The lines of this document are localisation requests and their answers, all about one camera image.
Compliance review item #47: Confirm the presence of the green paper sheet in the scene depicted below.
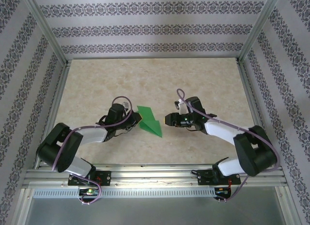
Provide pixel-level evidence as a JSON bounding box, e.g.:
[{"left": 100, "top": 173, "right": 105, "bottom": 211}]
[{"left": 137, "top": 105, "right": 163, "bottom": 138}]

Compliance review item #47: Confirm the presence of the aluminium frame post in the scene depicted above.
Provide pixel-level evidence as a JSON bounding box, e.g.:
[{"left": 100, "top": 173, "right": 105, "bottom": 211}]
[
  {"left": 238, "top": 0, "right": 284, "bottom": 65},
  {"left": 20, "top": 0, "right": 69, "bottom": 65}
]

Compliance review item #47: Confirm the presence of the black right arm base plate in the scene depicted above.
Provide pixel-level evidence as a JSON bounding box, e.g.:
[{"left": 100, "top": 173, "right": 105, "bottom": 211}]
[{"left": 197, "top": 169, "right": 241, "bottom": 186}]

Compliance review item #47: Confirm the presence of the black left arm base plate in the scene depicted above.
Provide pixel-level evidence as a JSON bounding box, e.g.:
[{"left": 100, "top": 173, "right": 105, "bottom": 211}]
[{"left": 68, "top": 171, "right": 112, "bottom": 186}]

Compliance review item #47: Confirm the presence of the aluminium side rail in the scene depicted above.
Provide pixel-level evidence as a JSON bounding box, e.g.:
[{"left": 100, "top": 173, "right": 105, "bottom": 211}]
[
  {"left": 236, "top": 59, "right": 276, "bottom": 166},
  {"left": 33, "top": 60, "right": 73, "bottom": 169}
]

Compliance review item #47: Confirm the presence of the slotted grey cable duct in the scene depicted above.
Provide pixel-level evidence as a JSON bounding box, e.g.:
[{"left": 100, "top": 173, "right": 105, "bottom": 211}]
[{"left": 32, "top": 188, "right": 217, "bottom": 198}]

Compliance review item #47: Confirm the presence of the grey metal panel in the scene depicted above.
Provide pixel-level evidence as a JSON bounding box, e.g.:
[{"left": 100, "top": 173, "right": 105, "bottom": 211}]
[{"left": 18, "top": 197, "right": 295, "bottom": 225}]

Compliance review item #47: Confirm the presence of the aluminium mounting rail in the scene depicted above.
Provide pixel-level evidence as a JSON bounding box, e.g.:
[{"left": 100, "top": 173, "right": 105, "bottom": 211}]
[{"left": 23, "top": 164, "right": 288, "bottom": 188}]

